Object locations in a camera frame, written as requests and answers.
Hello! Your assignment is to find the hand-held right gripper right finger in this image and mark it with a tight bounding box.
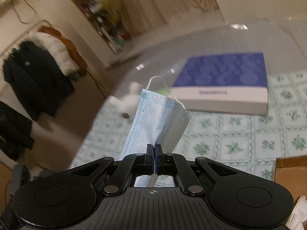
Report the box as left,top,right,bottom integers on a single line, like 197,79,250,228
155,143,241,195

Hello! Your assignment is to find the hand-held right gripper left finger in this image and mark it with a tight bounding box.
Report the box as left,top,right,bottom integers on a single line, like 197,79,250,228
71,143,154,195

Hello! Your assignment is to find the blue face mask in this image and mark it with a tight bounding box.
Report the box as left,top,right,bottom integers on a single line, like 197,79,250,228
119,76,193,188

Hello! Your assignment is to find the brown cardboard box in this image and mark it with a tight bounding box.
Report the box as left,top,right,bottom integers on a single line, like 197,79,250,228
274,155,307,203

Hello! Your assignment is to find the white cloth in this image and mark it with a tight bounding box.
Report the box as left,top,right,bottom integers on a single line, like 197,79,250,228
286,195,307,230

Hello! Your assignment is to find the white rabbit toy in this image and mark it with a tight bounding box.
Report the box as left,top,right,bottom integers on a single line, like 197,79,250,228
113,81,143,120

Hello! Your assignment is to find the blue and white flat box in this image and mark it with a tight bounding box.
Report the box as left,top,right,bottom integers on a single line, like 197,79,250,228
168,52,269,115

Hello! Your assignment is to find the brown coat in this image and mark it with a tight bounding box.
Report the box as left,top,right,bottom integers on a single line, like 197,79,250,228
38,26,87,77

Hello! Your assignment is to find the black coat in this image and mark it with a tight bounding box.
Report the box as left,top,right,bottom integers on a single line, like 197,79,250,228
0,100,36,161
2,40,75,122

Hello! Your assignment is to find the white fluffy coat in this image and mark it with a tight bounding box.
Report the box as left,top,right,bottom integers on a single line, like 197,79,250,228
31,32,78,75

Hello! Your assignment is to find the cluttered bookshelf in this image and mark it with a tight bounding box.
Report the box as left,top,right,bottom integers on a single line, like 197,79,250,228
56,0,133,53

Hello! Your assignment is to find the beige curtain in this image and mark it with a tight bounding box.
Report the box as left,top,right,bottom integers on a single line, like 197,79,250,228
117,0,222,37

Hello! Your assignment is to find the clothes rack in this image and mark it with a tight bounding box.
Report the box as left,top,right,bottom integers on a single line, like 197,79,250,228
0,20,113,101

